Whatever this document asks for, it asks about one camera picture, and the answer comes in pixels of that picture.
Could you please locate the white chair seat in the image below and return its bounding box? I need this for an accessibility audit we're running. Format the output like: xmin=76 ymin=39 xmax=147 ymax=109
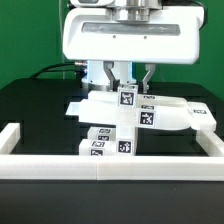
xmin=116 ymin=126 xmax=138 ymax=156

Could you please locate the white chair back frame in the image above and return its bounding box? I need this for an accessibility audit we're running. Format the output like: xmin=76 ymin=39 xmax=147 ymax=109
xmin=79 ymin=91 xmax=217 ymax=131

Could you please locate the white fence rail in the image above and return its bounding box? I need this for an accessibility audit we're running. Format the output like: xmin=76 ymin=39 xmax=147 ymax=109
xmin=196 ymin=130 xmax=224 ymax=158
xmin=0 ymin=123 xmax=21 ymax=155
xmin=0 ymin=155 xmax=224 ymax=181

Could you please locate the black cable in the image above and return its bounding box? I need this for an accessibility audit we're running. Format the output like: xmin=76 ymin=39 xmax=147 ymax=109
xmin=29 ymin=63 xmax=88 ymax=80

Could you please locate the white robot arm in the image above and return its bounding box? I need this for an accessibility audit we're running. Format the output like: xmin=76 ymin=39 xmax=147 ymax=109
xmin=63 ymin=0 xmax=206 ymax=90

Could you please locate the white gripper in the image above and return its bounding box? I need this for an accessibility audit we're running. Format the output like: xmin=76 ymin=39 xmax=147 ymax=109
xmin=63 ymin=6 xmax=204 ymax=93

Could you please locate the white left fence rail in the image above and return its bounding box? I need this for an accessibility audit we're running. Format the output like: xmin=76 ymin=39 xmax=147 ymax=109
xmin=0 ymin=123 xmax=21 ymax=155

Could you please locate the tagged white cube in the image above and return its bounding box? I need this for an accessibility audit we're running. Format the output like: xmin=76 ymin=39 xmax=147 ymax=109
xmin=118 ymin=85 xmax=138 ymax=108

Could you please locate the white right fence rail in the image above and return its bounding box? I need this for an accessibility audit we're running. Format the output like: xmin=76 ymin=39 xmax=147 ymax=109
xmin=196 ymin=130 xmax=224 ymax=158

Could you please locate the white front fence rail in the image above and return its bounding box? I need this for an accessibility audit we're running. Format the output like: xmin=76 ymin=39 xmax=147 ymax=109
xmin=0 ymin=155 xmax=224 ymax=181

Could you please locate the white tag sheet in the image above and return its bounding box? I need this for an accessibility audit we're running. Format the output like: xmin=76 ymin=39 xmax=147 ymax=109
xmin=66 ymin=102 xmax=80 ymax=116

